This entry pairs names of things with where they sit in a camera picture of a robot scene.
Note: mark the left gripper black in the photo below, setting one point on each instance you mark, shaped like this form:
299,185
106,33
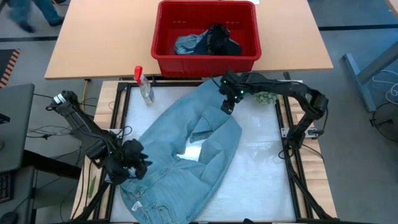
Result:
130,155

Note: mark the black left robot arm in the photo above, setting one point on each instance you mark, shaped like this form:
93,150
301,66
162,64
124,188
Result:
81,124

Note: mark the red plastic bin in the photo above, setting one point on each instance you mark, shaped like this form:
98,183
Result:
205,67

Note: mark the large light wooden table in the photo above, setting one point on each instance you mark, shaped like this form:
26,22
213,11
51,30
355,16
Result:
109,37

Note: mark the grey desk top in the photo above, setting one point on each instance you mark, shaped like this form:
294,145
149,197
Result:
15,124

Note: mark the black aluminium frame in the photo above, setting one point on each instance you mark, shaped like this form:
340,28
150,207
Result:
168,83

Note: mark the person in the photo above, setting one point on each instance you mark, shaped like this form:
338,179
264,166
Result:
31,12

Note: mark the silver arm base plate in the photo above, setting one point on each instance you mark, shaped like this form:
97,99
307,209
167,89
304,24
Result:
311,132

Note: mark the black computer mouse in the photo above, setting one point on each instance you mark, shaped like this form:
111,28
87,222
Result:
7,217

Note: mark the blue striped shirt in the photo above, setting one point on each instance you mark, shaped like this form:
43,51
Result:
186,43

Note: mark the white paper slip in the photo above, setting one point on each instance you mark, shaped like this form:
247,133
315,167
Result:
253,1

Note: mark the green plastic strip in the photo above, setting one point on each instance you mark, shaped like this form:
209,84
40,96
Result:
92,186

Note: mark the black desk crossbar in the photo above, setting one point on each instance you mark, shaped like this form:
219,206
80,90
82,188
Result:
53,163

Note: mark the black round stand base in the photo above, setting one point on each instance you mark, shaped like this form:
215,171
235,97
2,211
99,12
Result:
388,124

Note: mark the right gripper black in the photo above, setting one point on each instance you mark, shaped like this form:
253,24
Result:
231,85

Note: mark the dark blue jeans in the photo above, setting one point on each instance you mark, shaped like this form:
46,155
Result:
231,49

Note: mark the grey metal table leg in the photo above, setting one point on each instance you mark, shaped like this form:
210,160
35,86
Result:
367,71

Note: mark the black orange striped mat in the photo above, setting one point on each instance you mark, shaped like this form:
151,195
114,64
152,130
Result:
7,67

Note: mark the clear spray bottle red trigger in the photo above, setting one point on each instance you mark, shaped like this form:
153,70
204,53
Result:
146,90

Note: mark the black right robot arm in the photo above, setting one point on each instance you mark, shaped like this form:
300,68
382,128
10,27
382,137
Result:
280,87

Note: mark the light blue jeans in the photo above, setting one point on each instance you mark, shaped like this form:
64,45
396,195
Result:
177,174

